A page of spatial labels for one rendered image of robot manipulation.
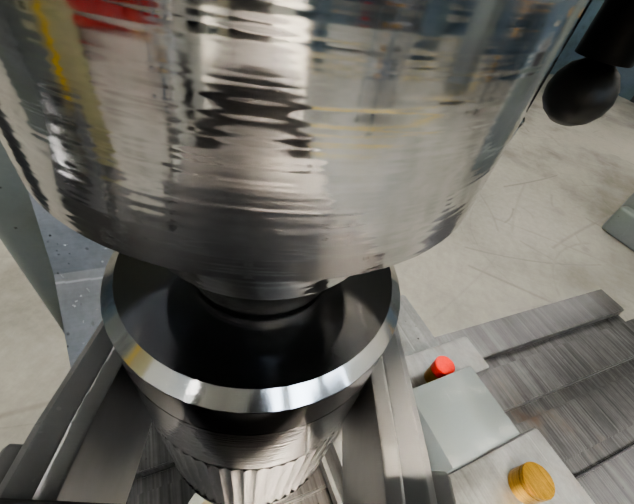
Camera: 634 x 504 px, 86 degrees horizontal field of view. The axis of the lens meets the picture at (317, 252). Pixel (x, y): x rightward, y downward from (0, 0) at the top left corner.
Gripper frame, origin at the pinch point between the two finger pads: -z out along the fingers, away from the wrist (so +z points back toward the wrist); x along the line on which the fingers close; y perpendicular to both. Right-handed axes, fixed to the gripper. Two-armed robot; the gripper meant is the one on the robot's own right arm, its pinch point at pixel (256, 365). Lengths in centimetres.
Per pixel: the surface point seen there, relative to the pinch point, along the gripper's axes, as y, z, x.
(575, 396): 31, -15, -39
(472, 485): 18.4, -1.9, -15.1
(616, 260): 121, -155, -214
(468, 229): 121, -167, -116
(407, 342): 22.3, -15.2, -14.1
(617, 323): 31, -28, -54
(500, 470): 18.3, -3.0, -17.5
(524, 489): 17.0, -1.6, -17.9
